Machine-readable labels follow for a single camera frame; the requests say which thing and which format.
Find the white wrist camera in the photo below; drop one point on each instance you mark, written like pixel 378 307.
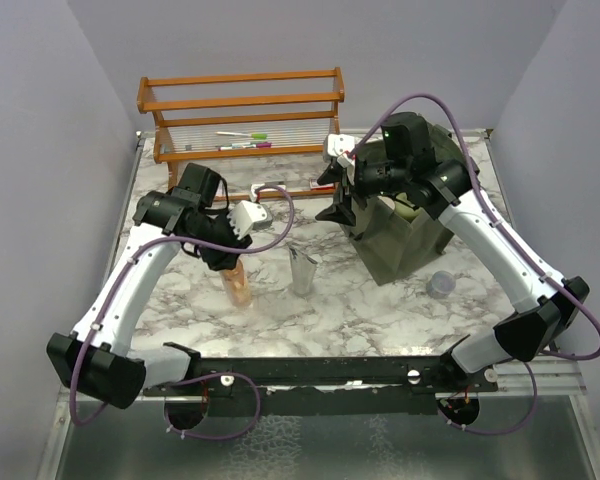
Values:
pixel 247 216
pixel 337 147

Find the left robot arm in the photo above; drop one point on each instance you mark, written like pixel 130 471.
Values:
pixel 96 357

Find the green canvas bag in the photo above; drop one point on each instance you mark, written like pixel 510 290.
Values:
pixel 405 235

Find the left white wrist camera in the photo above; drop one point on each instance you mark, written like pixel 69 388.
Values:
pixel 247 216

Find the silver foil pouch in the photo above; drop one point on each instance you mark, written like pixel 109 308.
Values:
pixel 303 269

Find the green white marker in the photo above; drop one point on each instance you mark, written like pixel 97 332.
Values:
pixel 253 135

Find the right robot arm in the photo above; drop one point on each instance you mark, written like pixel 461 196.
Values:
pixel 543 299

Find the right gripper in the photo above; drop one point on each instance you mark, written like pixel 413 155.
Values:
pixel 341 212

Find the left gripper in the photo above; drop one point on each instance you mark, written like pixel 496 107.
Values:
pixel 219 259

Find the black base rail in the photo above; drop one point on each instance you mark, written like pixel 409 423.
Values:
pixel 325 386

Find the pink green marker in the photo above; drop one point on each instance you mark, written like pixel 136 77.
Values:
pixel 244 146

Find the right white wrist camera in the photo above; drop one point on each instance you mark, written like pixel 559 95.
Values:
pixel 337 147

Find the red white small box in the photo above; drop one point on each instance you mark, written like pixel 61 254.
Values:
pixel 315 185

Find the green lotion bottle white cap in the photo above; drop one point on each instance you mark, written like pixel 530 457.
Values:
pixel 406 210

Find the long white box black stripe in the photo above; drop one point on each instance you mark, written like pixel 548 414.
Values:
pixel 267 186

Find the pink orange bottle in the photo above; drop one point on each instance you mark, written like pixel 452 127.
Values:
pixel 236 285

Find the small purple jar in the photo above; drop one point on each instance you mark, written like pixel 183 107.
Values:
pixel 440 285

